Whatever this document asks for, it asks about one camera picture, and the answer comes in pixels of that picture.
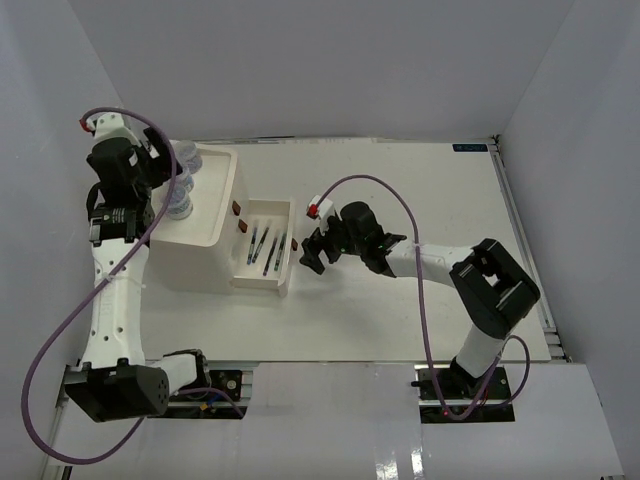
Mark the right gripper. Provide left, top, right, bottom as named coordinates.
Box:
left=300, top=214, right=366, bottom=275

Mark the clear jar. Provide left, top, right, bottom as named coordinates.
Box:
left=173, top=140, right=203, bottom=174
left=165, top=188, right=193, bottom=220
left=176, top=167, right=195, bottom=192

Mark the dark green pen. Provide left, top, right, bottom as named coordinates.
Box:
left=274, top=231, right=287, bottom=271

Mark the purple pen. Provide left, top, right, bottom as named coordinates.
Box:
left=262, top=236, right=278, bottom=277

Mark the white bottom drawer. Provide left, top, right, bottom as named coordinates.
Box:
left=231, top=199, right=296, bottom=297

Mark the black pen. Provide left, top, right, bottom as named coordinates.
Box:
left=246, top=226, right=258, bottom=265

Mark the blue pen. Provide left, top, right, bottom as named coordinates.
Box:
left=251, top=220, right=272, bottom=263

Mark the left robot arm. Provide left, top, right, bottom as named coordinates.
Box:
left=65, top=127, right=212, bottom=422

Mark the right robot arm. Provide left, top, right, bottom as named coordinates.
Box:
left=300, top=196, right=541, bottom=399

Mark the white three-drawer storage box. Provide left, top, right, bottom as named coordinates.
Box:
left=149, top=143, right=249, bottom=294

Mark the blue table label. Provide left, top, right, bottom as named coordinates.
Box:
left=452, top=143, right=488, bottom=153

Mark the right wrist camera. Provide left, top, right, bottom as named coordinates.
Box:
left=306, top=195, right=336, bottom=234

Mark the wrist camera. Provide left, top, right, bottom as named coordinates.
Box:
left=306, top=195, right=336, bottom=234
left=80, top=112, right=140, bottom=145

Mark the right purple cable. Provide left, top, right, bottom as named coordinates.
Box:
left=314, top=174, right=531, bottom=420

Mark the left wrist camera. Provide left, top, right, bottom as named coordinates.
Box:
left=80, top=112, right=140, bottom=145

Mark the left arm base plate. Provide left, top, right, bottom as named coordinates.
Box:
left=164, top=369, right=253, bottom=420

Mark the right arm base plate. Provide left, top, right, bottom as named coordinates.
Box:
left=411, top=366, right=516, bottom=425

